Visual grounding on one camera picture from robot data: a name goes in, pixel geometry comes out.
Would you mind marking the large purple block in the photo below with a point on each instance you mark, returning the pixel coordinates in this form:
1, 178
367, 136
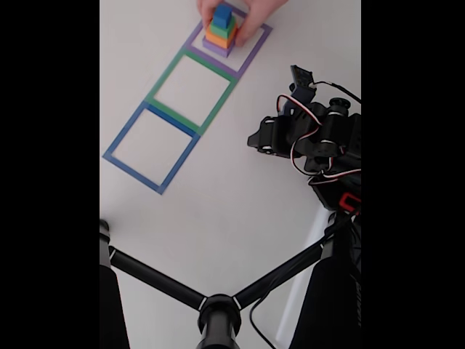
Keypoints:
216, 50

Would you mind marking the orange block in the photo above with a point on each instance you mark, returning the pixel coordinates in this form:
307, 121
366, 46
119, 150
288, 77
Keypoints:
218, 40

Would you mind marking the green cube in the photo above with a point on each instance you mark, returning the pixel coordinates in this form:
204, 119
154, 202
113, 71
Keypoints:
219, 31

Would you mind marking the small blue cube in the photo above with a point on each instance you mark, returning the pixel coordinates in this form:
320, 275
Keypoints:
221, 16

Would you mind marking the person's hand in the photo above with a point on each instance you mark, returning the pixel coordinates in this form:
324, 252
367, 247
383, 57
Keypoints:
258, 18

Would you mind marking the green tape square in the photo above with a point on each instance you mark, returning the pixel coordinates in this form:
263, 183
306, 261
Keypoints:
174, 115

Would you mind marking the purple tape square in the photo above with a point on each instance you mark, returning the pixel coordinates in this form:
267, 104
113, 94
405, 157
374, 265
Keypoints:
212, 62

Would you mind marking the red clamp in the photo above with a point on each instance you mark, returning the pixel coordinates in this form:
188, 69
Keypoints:
347, 200

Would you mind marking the blue tape square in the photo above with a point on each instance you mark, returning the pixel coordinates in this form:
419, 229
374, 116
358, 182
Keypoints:
132, 174

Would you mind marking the black tripod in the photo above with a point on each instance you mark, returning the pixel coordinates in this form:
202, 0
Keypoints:
218, 316

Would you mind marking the blue camera circuit board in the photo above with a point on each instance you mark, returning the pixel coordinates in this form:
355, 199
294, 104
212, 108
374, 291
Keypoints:
301, 81

